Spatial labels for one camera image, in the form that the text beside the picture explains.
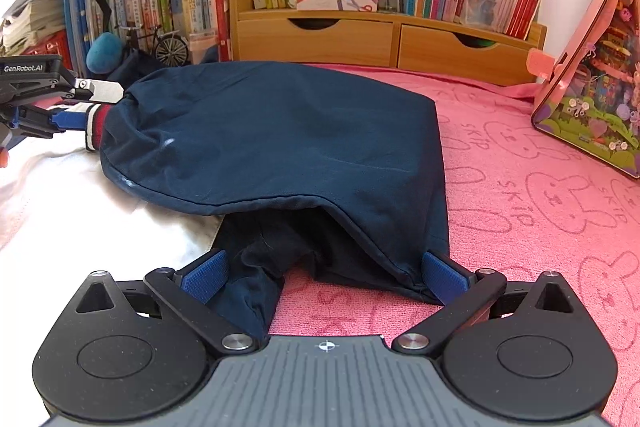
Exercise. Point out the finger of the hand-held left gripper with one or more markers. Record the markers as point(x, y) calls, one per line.
point(82, 88)
point(57, 122)

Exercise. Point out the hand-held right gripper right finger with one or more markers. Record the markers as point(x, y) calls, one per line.
point(445, 282)

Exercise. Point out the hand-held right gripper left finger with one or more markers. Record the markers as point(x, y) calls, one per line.
point(205, 279)

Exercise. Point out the navy and white jacket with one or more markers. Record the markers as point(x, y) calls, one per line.
point(275, 132)

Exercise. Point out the round blue plush ball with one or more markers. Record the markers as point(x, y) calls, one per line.
point(105, 54)

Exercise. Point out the red plastic basket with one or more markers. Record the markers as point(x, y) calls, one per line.
point(52, 44)

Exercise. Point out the stack of papers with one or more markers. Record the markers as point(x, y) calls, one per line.
point(30, 17)

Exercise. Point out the pink bunny print mat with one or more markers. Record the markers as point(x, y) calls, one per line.
point(525, 232)

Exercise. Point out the black model bicycle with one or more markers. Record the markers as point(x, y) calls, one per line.
point(167, 47)

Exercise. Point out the wooden drawer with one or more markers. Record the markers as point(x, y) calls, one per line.
point(450, 62)
point(280, 44)

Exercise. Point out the wooden desk organizer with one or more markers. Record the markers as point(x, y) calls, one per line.
point(390, 49)

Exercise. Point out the pink triangular miniature house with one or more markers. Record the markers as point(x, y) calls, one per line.
point(600, 97)

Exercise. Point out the white paper board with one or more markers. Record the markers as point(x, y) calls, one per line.
point(565, 17)

